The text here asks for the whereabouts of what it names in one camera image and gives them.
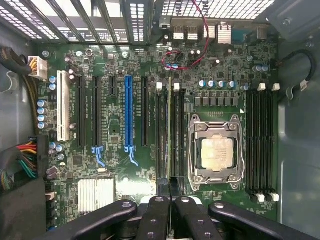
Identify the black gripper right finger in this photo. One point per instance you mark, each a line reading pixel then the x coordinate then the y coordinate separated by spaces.
pixel 190 222

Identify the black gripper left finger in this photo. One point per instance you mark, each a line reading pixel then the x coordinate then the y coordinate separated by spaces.
pixel 155 220

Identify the RAM slot white latches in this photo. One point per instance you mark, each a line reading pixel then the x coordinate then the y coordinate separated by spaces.
pixel 257 140
pixel 176 125
pixel 273 140
pixel 158 125

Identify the green motherboard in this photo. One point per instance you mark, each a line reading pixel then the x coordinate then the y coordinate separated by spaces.
pixel 140 160

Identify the silver finned heatsink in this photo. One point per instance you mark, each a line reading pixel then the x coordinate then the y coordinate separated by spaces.
pixel 96 196

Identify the installed silver CPU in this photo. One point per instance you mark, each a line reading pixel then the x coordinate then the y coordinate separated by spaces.
pixel 217 155

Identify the silver CPU in socket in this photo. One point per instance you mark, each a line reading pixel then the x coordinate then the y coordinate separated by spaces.
pixel 215 127

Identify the long black expansion slot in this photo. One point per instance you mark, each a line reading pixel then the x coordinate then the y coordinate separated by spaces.
pixel 81 112
pixel 144 112

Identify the blue expansion slot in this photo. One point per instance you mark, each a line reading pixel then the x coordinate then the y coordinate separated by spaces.
pixel 128 112

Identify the black slot blue latch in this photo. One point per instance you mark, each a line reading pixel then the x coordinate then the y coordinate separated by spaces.
pixel 97 112

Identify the open black PC case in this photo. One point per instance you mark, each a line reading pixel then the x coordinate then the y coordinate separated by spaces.
pixel 297 150

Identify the black plastic shroud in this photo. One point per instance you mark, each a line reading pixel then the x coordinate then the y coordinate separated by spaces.
pixel 22 212

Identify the short black expansion slot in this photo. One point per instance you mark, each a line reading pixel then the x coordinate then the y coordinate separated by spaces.
pixel 112 86

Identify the white expansion slot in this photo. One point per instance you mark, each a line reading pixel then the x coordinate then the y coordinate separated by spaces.
pixel 63 105

